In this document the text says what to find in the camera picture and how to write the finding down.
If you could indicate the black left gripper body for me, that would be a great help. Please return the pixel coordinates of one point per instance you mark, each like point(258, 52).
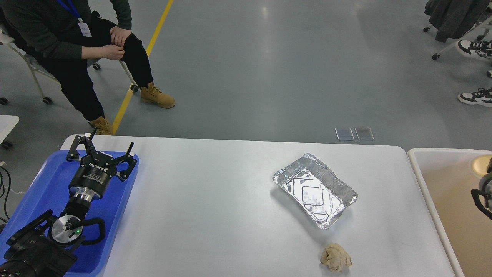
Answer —
point(91, 179)

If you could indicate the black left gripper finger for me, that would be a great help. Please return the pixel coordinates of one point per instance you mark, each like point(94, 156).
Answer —
point(127, 158)
point(87, 142)

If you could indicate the white paper cup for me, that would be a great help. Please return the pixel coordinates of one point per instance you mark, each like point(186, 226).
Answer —
point(480, 165)

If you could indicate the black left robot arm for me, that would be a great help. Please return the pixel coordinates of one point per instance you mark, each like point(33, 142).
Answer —
point(67, 222)

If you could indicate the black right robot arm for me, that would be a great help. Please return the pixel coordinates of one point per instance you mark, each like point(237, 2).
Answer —
point(482, 196)

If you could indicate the blue plastic tray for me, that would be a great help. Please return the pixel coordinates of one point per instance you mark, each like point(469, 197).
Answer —
point(50, 190)

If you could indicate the small white side table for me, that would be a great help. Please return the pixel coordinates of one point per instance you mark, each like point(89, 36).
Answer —
point(7, 123)

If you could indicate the grey office chair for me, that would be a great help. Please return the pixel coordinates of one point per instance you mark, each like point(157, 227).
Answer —
point(36, 69)

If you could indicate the person in dark clothes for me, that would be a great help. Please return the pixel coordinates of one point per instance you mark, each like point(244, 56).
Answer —
point(65, 34)

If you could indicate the aluminium foil tray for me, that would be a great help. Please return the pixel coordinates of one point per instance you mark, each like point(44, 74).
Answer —
point(315, 187)

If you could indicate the left clear floor plate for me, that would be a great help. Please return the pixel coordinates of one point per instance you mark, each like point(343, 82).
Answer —
point(344, 134)

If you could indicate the clear floor plate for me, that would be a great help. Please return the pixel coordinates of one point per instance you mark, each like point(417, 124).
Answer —
point(344, 134)
point(364, 134)

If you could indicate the right clear floor plate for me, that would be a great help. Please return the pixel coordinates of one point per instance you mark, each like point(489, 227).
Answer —
point(364, 134)

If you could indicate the beige plastic bin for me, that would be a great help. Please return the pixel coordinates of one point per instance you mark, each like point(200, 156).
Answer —
point(446, 179)

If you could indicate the black white sneaker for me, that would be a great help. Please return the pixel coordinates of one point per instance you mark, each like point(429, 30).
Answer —
point(481, 97)
point(475, 49)

